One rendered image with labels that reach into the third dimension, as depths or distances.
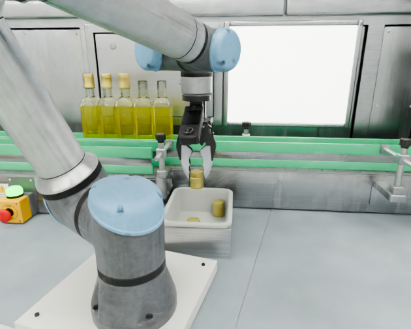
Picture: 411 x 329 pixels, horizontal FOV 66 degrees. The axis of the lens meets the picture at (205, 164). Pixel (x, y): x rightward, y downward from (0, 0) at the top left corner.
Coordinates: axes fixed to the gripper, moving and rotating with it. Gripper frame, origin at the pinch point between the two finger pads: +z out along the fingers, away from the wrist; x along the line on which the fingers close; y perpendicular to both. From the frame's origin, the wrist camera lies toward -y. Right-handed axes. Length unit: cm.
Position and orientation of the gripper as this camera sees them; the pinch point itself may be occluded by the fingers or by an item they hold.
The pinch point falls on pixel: (196, 174)
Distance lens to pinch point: 82.0
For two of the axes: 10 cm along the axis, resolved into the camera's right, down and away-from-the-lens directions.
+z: 0.1, 9.5, 3.1
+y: 1.1, -3.1, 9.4
